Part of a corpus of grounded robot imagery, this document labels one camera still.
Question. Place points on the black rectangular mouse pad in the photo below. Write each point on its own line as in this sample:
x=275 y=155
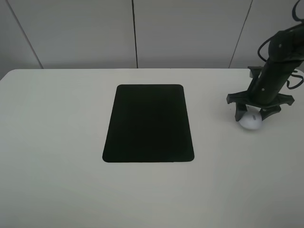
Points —
x=149 y=123

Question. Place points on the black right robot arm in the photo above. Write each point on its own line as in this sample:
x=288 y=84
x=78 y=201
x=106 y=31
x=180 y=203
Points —
x=285 y=54

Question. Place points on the white computer mouse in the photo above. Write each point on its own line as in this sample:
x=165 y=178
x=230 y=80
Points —
x=251 y=120

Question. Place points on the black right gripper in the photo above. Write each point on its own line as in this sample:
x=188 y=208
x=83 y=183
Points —
x=263 y=91

